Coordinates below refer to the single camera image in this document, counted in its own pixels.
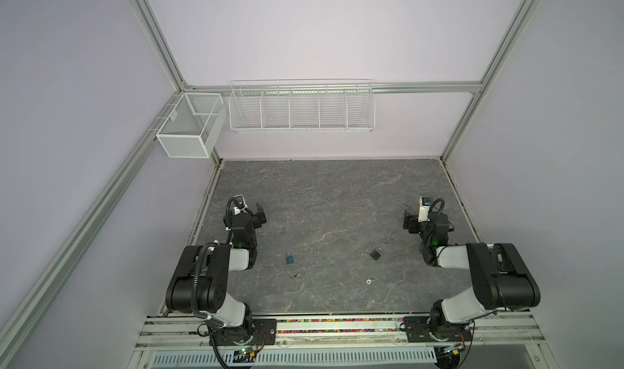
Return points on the aluminium enclosure frame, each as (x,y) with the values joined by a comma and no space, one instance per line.
(81,84)

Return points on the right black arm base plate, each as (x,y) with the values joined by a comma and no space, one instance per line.
(421,328)

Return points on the black padlock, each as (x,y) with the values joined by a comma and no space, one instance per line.
(376,254)

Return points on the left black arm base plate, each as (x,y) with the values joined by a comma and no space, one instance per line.
(256,332)

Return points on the white vented cable duct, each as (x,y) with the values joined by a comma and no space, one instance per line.
(274,358)

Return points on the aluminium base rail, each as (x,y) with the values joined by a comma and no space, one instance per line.
(341,331)

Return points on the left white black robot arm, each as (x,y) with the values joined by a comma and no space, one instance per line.
(199,284)

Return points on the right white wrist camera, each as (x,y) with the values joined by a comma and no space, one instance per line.
(425,204)

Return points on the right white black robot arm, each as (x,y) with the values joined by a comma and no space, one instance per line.
(500,279)

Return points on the white mesh box basket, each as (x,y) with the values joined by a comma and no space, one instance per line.
(193,126)

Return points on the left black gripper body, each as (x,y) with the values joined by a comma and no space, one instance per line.
(258,214)

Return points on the blue padlock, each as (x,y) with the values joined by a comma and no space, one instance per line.
(289,258)

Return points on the white wire shelf basket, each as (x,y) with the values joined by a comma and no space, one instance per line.
(313,105)

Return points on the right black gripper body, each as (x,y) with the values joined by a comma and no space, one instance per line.
(410,220)

